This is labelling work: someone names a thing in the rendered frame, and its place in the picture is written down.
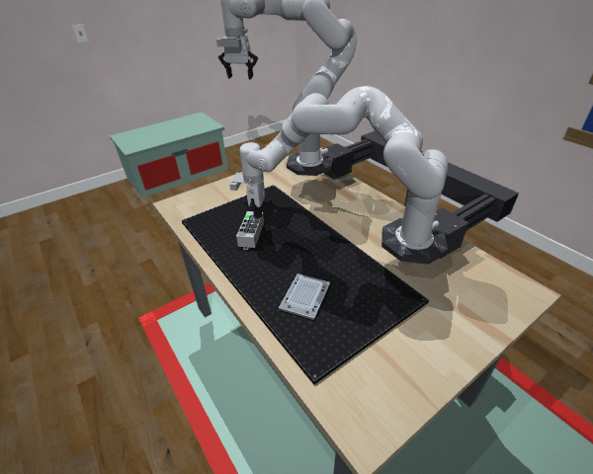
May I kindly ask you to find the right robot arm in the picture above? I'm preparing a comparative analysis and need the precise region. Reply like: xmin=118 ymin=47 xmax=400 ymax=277
xmin=216 ymin=0 xmax=357 ymax=167

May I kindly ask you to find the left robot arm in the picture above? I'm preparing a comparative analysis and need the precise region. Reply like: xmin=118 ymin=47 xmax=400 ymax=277
xmin=229 ymin=86 xmax=448 ymax=250

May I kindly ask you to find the white control panel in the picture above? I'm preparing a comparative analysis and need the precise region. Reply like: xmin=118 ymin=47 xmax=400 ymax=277
xmin=236 ymin=211 xmax=264 ymax=250

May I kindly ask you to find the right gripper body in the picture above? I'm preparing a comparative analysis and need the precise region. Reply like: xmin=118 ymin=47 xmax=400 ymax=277
xmin=224 ymin=34 xmax=251 ymax=64

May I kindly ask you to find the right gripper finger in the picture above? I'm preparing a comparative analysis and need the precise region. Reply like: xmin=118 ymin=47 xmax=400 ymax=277
xmin=218 ymin=53 xmax=232 ymax=79
xmin=245 ymin=51 xmax=258 ymax=79

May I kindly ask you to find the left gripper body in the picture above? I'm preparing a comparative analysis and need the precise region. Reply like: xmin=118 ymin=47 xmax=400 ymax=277
xmin=246 ymin=179 xmax=265 ymax=207

